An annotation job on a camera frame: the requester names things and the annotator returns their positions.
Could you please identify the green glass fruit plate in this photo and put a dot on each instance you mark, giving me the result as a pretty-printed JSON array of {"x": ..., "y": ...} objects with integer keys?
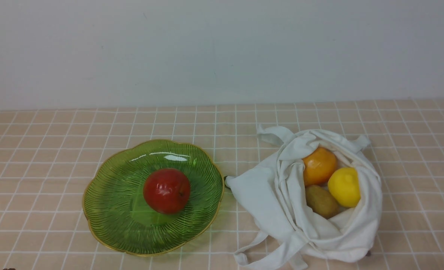
[{"x": 118, "y": 215}]

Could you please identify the red apple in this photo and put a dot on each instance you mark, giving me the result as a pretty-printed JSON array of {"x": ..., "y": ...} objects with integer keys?
[{"x": 167, "y": 191}]

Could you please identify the brown kiwi fruit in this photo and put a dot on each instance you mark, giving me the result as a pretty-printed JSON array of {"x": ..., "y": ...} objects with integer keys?
[{"x": 321, "y": 201}]

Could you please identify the white cloth bag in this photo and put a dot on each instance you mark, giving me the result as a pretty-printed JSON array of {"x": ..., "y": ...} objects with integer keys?
[{"x": 273, "y": 193}]

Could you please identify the yellow lemon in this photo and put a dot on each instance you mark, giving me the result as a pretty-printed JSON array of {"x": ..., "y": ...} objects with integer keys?
[{"x": 343, "y": 185}]

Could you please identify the orange fruit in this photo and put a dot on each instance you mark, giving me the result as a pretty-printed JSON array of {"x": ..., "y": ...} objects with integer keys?
[{"x": 319, "y": 166}]

